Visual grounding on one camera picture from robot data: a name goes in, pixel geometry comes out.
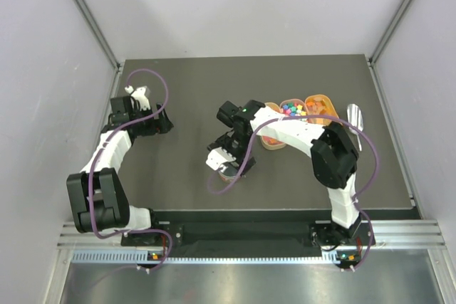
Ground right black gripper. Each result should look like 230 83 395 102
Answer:
208 132 258 177

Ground clear round plastic jar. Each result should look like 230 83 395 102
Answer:
218 168 237 183

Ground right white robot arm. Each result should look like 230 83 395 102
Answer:
206 100 361 246

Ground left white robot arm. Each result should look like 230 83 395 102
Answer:
66 95 173 245

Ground orange tray translucent star candies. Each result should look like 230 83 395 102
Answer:
260 102 286 151

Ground yellow tray mixed candies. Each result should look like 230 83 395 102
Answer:
304 95 338 117

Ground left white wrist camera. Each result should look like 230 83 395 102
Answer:
124 85 151 110

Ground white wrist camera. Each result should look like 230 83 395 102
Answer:
124 85 151 110
206 147 236 172

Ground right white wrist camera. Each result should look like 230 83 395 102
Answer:
206 147 236 172

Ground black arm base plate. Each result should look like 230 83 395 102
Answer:
120 210 377 248

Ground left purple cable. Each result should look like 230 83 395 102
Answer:
87 68 173 271

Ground grey slotted cable duct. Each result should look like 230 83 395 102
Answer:
71 250 361 265

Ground aluminium frame rail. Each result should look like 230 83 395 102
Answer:
57 219 446 250

